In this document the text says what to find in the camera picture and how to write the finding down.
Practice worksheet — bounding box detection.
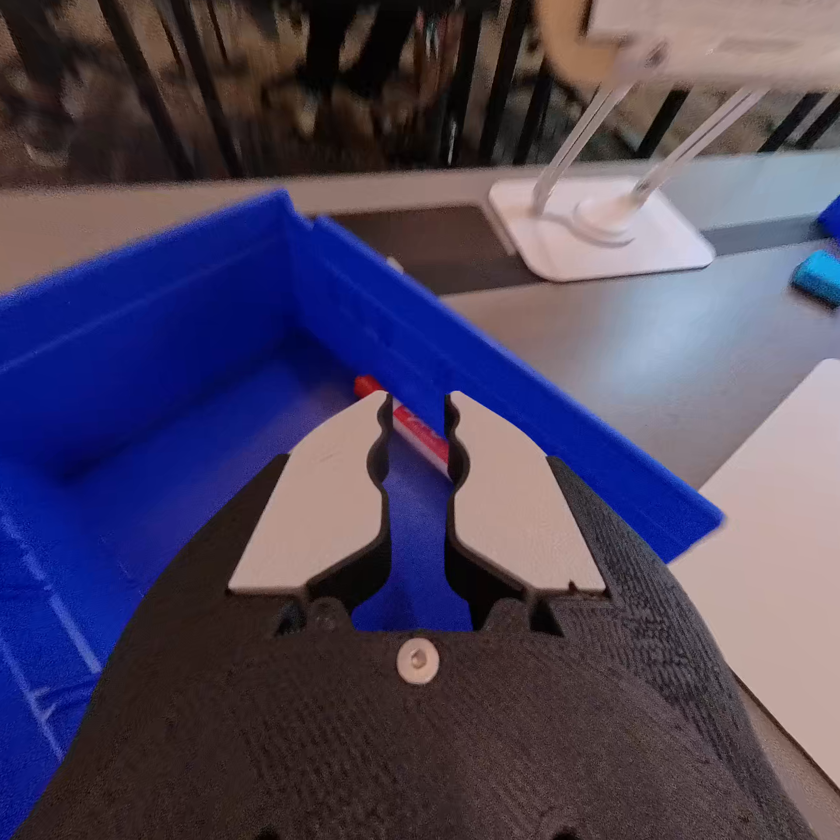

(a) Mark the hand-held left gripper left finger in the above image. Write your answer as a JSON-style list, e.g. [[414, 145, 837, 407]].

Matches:
[[230, 392, 395, 602]]

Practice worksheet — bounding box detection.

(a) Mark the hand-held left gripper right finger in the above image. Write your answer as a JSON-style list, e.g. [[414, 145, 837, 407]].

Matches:
[[444, 392, 607, 605]]

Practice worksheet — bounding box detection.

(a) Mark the red whiteboard marker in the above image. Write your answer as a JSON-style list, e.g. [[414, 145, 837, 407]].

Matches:
[[352, 376, 454, 468]]

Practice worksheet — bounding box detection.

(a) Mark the blue open-front storage bin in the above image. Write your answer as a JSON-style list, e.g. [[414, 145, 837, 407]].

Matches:
[[0, 191, 725, 840]]

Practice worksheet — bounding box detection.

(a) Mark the blue whiteboard eraser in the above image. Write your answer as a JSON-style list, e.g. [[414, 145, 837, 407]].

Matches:
[[791, 251, 840, 311]]

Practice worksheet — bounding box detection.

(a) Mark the white stand with round base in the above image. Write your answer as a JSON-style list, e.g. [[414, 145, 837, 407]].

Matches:
[[529, 82, 775, 248]]

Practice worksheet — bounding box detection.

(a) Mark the black metal railing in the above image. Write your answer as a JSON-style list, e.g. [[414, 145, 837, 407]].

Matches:
[[0, 0, 840, 182]]

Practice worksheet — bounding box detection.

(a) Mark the white paper sign board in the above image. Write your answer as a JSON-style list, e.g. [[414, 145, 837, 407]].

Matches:
[[536, 0, 840, 95]]

